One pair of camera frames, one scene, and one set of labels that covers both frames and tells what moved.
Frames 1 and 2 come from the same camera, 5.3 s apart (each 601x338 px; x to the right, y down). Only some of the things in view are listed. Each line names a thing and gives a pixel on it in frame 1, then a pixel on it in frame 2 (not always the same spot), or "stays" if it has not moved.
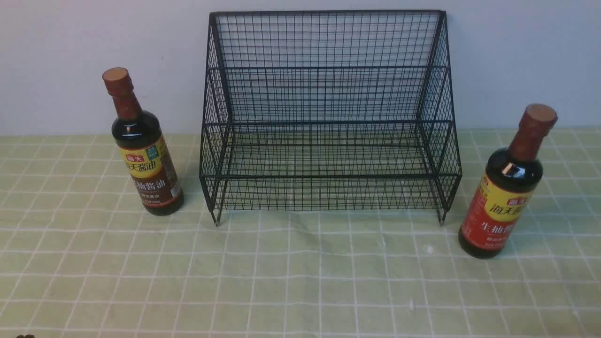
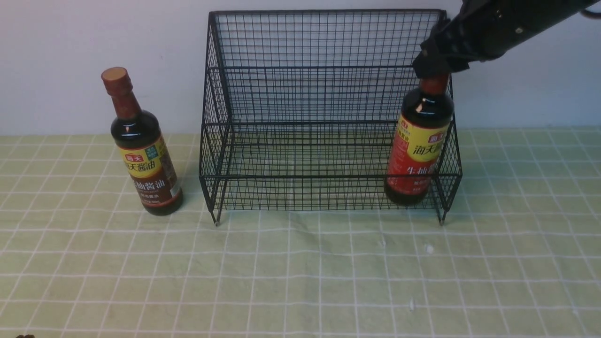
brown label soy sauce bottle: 139,140 stays
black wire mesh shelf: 330,111 stays
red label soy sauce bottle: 511,179 to 420,137
